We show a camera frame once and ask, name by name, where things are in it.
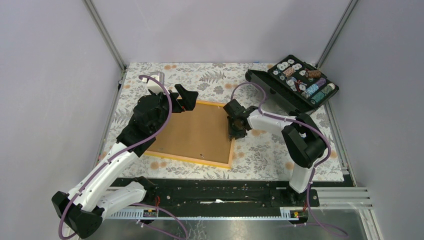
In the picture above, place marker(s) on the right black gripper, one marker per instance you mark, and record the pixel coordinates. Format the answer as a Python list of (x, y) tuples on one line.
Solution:
[(232, 134)]

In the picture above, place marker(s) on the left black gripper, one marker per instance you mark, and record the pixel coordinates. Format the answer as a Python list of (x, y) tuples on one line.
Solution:
[(188, 100)]

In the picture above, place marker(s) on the orange picture frame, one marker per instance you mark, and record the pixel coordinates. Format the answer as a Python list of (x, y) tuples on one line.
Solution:
[(198, 161)]

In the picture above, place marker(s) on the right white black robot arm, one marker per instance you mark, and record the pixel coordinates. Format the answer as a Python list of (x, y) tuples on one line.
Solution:
[(304, 141)]

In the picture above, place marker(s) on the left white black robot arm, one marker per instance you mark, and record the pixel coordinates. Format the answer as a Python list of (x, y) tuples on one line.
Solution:
[(84, 207)]

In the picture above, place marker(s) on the floral patterned table mat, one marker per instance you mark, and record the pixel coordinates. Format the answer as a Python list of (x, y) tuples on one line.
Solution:
[(258, 156)]

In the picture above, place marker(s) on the black poker chip case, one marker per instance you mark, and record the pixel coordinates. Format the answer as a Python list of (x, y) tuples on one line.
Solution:
[(286, 84)]

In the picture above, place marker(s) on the brown poker chip stack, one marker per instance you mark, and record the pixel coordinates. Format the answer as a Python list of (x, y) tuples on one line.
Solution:
[(313, 74)]

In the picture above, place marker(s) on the purple poker chip stack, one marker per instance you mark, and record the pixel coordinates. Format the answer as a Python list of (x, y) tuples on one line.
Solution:
[(321, 82)]

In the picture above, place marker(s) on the teal poker chip stack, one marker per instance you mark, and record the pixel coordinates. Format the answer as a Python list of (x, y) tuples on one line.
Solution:
[(317, 98)]

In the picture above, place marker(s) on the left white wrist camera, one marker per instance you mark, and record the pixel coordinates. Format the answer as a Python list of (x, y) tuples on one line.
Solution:
[(155, 86)]

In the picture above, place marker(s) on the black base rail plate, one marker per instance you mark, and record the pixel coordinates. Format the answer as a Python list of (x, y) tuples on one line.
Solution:
[(222, 198)]

